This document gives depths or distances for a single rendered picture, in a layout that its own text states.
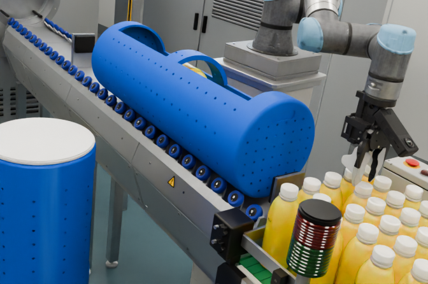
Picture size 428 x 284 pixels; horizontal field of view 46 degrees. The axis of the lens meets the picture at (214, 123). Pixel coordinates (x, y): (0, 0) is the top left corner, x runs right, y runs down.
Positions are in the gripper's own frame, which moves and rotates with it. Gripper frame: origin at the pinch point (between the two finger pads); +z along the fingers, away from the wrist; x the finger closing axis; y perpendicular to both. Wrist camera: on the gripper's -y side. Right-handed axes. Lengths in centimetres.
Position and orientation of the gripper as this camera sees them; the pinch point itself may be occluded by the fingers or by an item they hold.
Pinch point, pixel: (365, 180)
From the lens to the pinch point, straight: 122.5
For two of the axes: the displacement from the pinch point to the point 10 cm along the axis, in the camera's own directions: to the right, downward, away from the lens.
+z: -1.4, 9.2, 3.7
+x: -8.0, 1.2, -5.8
